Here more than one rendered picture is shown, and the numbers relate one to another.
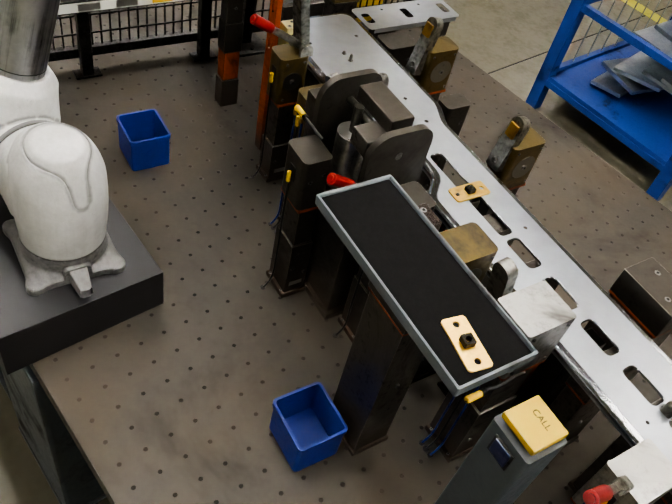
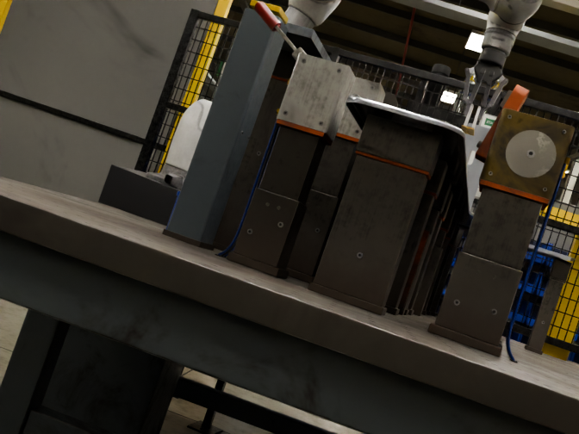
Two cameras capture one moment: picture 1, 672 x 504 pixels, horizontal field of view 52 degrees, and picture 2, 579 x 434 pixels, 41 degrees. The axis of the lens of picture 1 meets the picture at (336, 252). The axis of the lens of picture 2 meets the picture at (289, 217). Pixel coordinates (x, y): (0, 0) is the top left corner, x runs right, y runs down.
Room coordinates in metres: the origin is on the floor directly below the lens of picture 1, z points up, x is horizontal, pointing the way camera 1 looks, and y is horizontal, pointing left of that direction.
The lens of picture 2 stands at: (-0.18, -1.55, 0.75)
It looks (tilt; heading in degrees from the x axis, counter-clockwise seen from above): 2 degrees up; 56
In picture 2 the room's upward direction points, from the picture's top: 19 degrees clockwise
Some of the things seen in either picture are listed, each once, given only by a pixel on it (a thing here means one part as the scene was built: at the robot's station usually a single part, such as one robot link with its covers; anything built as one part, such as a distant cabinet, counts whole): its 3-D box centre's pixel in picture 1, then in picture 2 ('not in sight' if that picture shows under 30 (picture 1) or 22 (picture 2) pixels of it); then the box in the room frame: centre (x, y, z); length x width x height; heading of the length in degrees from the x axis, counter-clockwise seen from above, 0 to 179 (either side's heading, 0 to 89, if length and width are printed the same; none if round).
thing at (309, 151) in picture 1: (290, 224); not in sight; (0.97, 0.10, 0.89); 0.09 x 0.08 x 0.38; 131
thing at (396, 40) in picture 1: (389, 86); not in sight; (1.61, -0.03, 0.84); 0.12 x 0.07 x 0.28; 131
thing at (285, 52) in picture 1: (275, 118); not in sight; (1.31, 0.22, 0.87); 0.10 x 0.07 x 0.35; 131
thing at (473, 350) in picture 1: (467, 341); not in sight; (0.57, -0.20, 1.17); 0.08 x 0.04 x 0.01; 32
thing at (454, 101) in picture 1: (441, 149); not in sight; (1.40, -0.19, 0.84); 0.10 x 0.05 x 0.29; 131
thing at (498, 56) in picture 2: not in sight; (488, 67); (1.41, 0.06, 1.45); 0.08 x 0.07 x 0.09; 132
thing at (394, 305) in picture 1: (418, 272); (300, 55); (0.68, -0.12, 1.16); 0.37 x 0.14 x 0.02; 41
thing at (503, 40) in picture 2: not in sight; (497, 44); (1.41, 0.06, 1.52); 0.09 x 0.09 x 0.06
